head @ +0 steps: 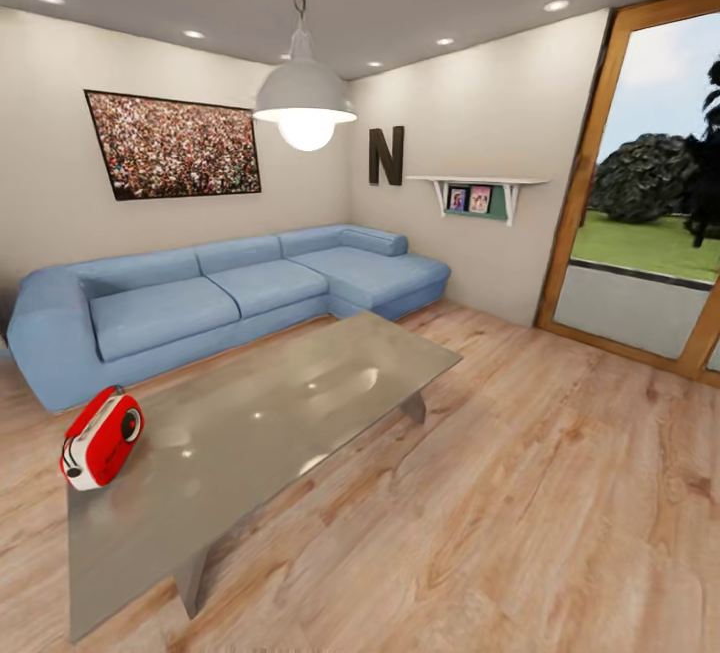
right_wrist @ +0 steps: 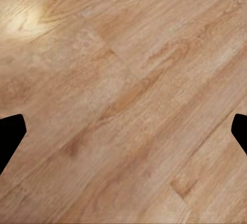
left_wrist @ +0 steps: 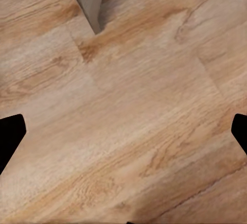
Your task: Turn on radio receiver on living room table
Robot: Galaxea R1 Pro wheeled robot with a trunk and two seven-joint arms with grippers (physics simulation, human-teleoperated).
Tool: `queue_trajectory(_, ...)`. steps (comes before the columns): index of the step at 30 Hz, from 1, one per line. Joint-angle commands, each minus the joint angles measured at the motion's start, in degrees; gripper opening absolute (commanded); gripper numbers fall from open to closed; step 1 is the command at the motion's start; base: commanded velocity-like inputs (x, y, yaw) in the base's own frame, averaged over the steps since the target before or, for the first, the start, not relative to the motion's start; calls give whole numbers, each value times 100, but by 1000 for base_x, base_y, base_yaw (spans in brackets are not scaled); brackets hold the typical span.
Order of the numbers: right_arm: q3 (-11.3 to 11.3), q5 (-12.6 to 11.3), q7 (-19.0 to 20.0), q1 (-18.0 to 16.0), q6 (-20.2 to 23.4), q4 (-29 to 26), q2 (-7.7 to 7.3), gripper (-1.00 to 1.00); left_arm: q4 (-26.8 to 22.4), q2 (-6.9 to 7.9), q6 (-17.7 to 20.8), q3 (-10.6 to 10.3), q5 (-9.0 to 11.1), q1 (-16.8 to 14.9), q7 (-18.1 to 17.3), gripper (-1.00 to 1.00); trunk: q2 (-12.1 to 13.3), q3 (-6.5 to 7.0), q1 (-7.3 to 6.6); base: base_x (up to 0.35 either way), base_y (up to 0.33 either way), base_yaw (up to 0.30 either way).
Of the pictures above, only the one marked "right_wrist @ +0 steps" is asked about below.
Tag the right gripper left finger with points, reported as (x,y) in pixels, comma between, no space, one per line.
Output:
(12,131)

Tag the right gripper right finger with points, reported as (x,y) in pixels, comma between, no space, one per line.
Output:
(239,130)

